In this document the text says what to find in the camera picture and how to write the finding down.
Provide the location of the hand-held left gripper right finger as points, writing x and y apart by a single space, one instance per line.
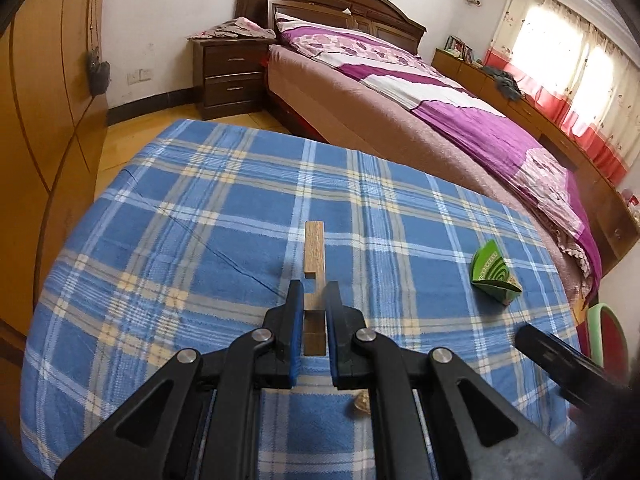
332 355

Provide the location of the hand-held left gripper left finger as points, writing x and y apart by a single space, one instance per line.
298 340

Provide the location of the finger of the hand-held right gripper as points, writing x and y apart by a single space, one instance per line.
555 355

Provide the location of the red bucket with green rim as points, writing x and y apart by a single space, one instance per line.
607 335

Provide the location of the notched wooden piece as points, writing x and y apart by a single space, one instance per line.
314 250

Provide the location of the peanut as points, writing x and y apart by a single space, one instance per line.
361 402

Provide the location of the green wrapper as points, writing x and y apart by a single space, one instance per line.
492 272

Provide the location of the blue plaid blanket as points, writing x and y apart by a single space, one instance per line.
175 235

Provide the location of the long wooden low cabinet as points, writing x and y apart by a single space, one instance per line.
590 160

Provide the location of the dark wooden nightstand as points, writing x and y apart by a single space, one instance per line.
230 80

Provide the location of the grey clothes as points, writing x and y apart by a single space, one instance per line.
502 80

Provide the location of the floral curtain with pink hem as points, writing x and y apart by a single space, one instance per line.
570 70

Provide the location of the floral pillow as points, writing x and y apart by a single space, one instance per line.
340 40

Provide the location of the pink floral clothes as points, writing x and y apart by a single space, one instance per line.
232 29

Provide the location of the row of books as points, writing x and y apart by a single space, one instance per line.
459 49

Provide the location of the wooden wardrobe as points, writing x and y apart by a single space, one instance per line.
40 135

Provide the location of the black hanging bag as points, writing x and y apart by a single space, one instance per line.
97 72

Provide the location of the dark wooden headboard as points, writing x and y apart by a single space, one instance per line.
325 2

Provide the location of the white wall socket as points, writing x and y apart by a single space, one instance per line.
140 76

